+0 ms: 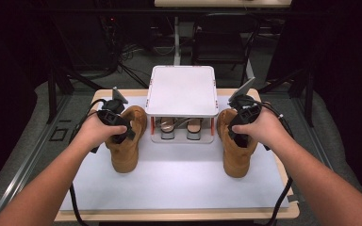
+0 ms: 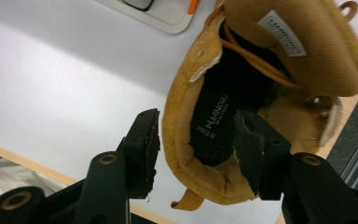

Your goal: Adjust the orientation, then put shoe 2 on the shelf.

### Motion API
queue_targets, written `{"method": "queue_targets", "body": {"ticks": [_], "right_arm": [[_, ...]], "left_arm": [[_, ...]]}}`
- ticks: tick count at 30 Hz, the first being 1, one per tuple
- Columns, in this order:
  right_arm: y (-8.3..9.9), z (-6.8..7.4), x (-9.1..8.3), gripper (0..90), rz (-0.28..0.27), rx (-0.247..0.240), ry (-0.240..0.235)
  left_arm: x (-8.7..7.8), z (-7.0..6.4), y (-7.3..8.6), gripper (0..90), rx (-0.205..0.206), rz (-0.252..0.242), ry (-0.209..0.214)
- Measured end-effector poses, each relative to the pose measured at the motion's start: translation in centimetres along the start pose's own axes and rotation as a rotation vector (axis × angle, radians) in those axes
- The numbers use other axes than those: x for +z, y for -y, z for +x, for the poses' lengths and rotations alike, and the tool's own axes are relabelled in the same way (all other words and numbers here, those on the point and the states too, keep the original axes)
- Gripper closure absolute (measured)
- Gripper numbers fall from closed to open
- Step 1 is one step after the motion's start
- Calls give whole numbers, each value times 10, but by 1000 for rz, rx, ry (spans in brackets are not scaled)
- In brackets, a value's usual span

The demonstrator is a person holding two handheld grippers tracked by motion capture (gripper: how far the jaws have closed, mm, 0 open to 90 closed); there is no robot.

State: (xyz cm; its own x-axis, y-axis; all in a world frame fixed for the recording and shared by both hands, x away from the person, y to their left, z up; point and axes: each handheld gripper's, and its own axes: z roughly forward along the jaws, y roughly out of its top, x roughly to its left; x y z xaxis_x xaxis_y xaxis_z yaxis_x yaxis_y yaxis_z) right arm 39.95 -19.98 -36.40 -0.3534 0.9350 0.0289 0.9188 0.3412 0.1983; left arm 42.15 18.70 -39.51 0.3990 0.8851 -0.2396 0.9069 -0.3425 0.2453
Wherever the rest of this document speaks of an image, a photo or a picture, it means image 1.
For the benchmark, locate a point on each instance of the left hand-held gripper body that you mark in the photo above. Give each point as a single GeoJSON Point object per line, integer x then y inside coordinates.
{"type": "Point", "coordinates": [111, 113]}

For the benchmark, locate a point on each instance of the person's right hand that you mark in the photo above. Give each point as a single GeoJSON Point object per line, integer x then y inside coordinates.
{"type": "Point", "coordinates": [264, 128]}

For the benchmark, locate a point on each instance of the white shoe rack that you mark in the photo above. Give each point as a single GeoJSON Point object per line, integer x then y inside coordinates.
{"type": "Point", "coordinates": [182, 89]}

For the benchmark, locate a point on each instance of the black metal stand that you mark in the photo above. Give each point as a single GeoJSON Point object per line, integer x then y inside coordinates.
{"type": "Point", "coordinates": [52, 94]}
{"type": "Point", "coordinates": [308, 94]}

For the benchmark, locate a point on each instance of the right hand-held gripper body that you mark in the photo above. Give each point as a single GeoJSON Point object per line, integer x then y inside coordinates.
{"type": "Point", "coordinates": [246, 109]}

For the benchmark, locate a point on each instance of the tan suede boot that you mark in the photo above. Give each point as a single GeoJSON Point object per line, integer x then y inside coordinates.
{"type": "Point", "coordinates": [125, 158]}
{"type": "Point", "coordinates": [237, 161]}

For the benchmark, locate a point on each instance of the black floor socket frame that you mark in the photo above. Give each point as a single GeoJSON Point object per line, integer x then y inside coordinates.
{"type": "Point", "coordinates": [51, 135]}

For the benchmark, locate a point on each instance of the white background desk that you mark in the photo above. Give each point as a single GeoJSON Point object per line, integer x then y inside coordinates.
{"type": "Point", "coordinates": [220, 3]}

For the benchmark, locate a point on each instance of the black chair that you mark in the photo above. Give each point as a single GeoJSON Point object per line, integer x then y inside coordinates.
{"type": "Point", "coordinates": [220, 47]}

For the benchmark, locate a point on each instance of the grey tape piece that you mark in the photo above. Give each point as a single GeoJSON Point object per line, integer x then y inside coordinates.
{"type": "Point", "coordinates": [292, 198]}

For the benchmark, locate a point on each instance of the person's left hand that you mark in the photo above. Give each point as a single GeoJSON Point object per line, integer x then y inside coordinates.
{"type": "Point", "coordinates": [94, 132]}

